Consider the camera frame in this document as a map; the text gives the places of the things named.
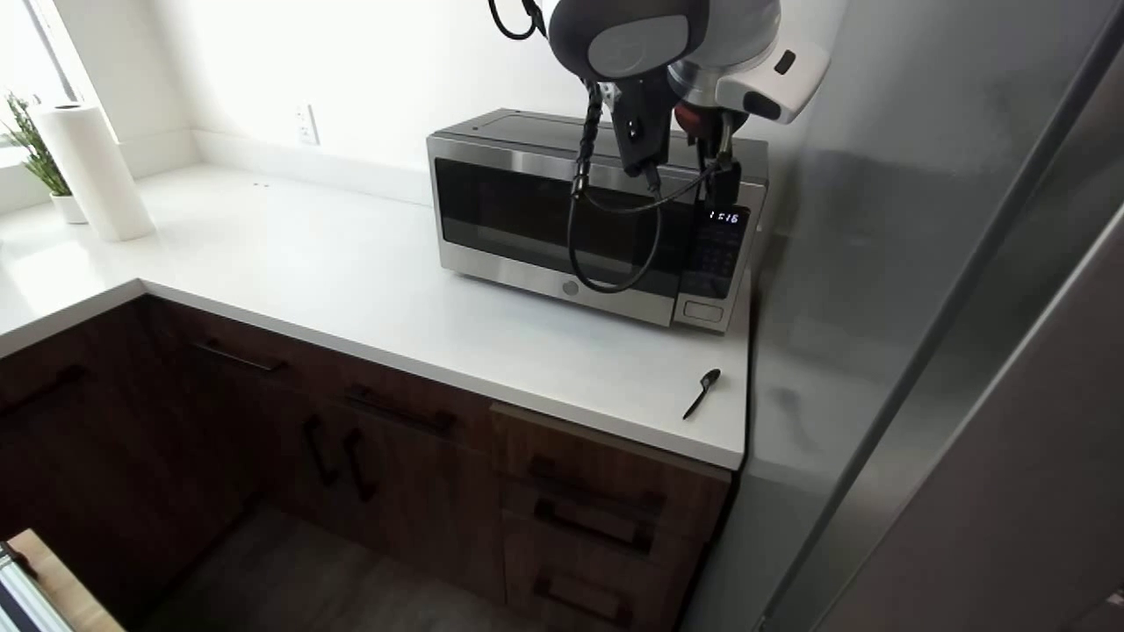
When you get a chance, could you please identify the stainless steel refrigerator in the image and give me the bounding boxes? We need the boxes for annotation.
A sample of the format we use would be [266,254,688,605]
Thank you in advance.
[681,0,1124,632]

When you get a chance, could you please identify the small green potted plant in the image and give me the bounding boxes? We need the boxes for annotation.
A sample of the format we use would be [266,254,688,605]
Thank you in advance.
[7,96,85,223]

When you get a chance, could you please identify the black pen on counter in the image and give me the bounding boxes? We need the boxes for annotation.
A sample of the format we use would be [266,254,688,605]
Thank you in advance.
[681,370,723,422]

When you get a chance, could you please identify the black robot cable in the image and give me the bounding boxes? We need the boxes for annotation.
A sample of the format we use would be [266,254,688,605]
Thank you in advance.
[483,0,706,295]

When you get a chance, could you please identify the white paper towel roll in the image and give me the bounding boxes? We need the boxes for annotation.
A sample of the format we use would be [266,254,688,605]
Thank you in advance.
[30,106,156,242]

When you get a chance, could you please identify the wooden robot cart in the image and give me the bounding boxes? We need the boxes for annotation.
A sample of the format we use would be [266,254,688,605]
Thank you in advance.
[7,530,124,632]

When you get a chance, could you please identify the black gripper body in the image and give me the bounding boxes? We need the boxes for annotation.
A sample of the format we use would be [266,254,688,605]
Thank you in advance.
[611,75,741,174]

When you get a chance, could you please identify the white wall outlet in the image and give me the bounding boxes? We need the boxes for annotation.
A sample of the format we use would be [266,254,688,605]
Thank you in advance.
[294,100,319,147]

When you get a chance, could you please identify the dark wood base cabinets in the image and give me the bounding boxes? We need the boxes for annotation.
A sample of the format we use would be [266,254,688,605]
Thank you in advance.
[0,298,729,632]

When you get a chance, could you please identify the stainless steel microwave oven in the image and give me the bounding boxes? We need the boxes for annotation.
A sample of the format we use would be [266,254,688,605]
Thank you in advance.
[428,107,770,333]

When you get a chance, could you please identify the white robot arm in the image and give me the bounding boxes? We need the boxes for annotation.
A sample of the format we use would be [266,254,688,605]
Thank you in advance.
[540,0,828,205]

